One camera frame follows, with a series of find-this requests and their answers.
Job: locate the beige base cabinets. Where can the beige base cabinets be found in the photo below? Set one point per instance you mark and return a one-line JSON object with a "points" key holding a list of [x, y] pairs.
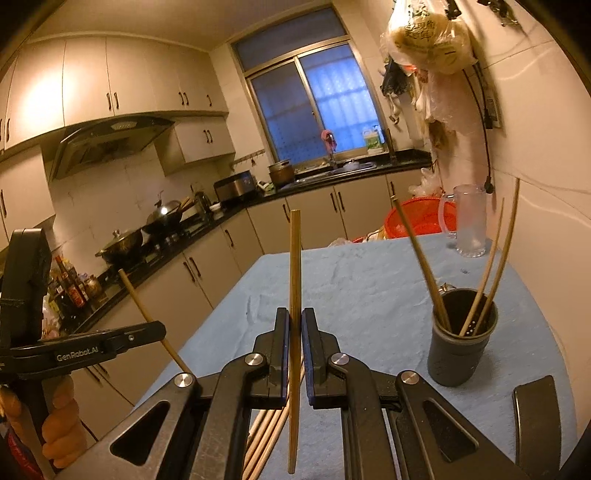
{"points": [[258, 226]]}

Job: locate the kitchen window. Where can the kitchen window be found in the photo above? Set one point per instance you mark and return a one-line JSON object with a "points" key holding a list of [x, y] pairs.
{"points": [[332, 92]]}

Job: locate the beige upper cabinets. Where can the beige upper cabinets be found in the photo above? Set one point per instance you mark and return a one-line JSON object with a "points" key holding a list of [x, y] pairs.
{"points": [[87, 78]]}

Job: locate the bunch of wooden chopsticks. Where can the bunch of wooden chopsticks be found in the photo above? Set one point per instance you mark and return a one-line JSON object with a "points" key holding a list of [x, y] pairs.
{"points": [[263, 438]]}

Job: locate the black smartphone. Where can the black smartphone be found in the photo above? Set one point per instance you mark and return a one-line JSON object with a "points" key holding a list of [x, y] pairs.
{"points": [[535, 415]]}

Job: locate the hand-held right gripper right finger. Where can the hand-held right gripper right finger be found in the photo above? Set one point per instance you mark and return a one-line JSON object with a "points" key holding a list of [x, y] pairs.
{"points": [[315, 364]]}

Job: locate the black kitchen countertop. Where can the black kitchen countertop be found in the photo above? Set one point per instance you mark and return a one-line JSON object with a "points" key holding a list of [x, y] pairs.
{"points": [[392, 167]]}

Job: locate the brown jar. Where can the brown jar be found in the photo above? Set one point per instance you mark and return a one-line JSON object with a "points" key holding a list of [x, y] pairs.
{"points": [[93, 288]]}

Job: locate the dark grey chopstick holder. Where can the dark grey chopstick holder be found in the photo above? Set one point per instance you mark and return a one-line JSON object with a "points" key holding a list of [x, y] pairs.
{"points": [[457, 360]]}

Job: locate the plastic bag of flatbread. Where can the plastic bag of flatbread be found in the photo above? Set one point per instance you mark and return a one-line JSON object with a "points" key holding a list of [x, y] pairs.
{"points": [[429, 41]]}

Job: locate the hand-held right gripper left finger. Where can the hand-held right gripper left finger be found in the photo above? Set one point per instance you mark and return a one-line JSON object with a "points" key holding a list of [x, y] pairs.
{"points": [[277, 364]]}

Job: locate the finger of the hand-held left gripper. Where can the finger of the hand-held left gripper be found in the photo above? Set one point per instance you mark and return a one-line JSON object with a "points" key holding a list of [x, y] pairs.
{"points": [[138, 337]]}

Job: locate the hanging plastic bags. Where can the hanging plastic bags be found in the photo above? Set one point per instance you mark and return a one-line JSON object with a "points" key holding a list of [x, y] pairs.
{"points": [[438, 97]]}

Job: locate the black wok with lid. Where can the black wok with lid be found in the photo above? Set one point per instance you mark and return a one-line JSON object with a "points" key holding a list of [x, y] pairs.
{"points": [[161, 214]]}

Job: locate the wall hook rail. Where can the wall hook rail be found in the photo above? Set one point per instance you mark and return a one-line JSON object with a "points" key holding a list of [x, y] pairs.
{"points": [[249, 157]]}

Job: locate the long wooden chopstick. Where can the long wooden chopstick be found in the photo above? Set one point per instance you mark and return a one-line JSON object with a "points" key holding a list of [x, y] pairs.
{"points": [[417, 254], [487, 263], [138, 304], [295, 267], [502, 249]]}

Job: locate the red label sauce bottle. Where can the red label sauce bottle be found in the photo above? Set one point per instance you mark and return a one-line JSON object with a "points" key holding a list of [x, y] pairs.
{"points": [[76, 290]]}

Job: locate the clear glass mug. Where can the clear glass mug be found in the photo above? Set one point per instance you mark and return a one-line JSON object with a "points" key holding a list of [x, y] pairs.
{"points": [[471, 221]]}

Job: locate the person's left hand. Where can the person's left hand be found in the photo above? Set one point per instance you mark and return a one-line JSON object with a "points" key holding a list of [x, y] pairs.
{"points": [[60, 415]]}

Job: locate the black range hood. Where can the black range hood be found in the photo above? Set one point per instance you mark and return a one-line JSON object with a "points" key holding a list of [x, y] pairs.
{"points": [[111, 138]]}

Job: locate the red plastic basin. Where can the red plastic basin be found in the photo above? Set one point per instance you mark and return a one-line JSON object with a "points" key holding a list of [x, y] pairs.
{"points": [[415, 221]]}

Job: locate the black wall rack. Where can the black wall rack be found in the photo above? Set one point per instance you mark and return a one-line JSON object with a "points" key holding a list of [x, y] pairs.
{"points": [[498, 9]]}

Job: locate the black kettle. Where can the black kettle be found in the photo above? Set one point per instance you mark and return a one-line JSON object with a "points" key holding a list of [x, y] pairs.
{"points": [[202, 203]]}

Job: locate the green label detergent bottle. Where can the green label detergent bottle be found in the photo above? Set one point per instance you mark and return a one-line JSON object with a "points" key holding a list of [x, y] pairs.
{"points": [[374, 141]]}

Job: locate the wall power strip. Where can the wall power strip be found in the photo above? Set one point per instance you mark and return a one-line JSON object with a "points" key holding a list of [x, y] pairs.
{"points": [[491, 108]]}

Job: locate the dark pot with glass lid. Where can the dark pot with glass lid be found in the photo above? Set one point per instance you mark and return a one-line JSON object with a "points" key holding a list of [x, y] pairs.
{"points": [[120, 247]]}

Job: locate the metal faucet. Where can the metal faucet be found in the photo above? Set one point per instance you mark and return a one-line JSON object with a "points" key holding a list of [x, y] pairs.
{"points": [[331, 159]]}

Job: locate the brown cooking pot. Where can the brown cooking pot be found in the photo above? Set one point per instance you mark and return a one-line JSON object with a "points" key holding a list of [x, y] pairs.
{"points": [[281, 174]]}

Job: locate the blue tablecloth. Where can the blue tablecloth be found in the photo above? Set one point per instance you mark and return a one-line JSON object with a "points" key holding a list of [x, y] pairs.
{"points": [[369, 286]]}

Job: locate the silver rice cooker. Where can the silver rice cooker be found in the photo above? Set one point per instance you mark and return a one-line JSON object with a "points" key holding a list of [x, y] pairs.
{"points": [[235, 187]]}

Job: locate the pink cloth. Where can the pink cloth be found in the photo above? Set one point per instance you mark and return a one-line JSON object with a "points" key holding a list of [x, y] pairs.
{"points": [[328, 138]]}

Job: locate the gas stove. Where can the gas stove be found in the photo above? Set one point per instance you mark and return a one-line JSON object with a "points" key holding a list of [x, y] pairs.
{"points": [[180, 235]]}

